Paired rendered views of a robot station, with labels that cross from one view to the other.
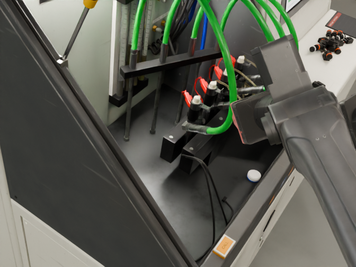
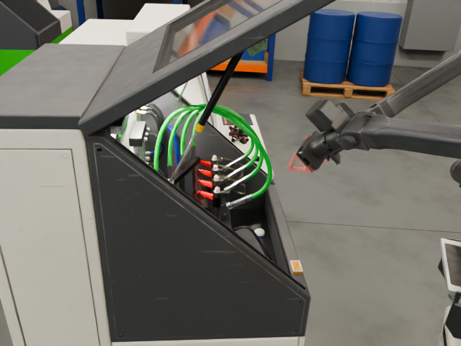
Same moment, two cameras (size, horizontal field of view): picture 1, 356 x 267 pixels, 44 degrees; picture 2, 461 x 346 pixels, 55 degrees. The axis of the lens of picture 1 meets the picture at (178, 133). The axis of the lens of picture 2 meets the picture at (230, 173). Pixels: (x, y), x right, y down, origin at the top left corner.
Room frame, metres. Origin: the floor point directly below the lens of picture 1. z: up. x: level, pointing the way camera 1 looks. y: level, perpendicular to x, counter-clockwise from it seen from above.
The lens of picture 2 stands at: (-0.25, 0.60, 1.86)
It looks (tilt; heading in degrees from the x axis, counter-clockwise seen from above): 28 degrees down; 329
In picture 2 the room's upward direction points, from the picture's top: 2 degrees clockwise
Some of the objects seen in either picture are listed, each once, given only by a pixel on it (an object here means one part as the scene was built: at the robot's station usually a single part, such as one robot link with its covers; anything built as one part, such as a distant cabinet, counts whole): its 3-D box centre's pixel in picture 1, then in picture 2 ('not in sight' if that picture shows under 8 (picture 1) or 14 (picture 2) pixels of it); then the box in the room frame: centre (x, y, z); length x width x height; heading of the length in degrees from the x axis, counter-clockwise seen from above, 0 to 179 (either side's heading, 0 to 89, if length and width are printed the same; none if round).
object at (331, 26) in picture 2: not in sight; (349, 52); (4.18, -3.90, 0.51); 1.20 x 0.85 x 1.02; 54
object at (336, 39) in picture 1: (332, 42); (239, 131); (1.46, -0.48, 1.01); 0.23 x 0.11 x 0.06; 154
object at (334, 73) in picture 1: (325, 55); (240, 141); (1.43, -0.47, 0.97); 0.70 x 0.22 x 0.03; 154
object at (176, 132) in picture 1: (206, 132); (214, 219); (0.97, -0.08, 0.91); 0.34 x 0.10 x 0.15; 154
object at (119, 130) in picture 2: not in sight; (130, 95); (0.98, 0.21, 1.43); 0.54 x 0.03 x 0.02; 154
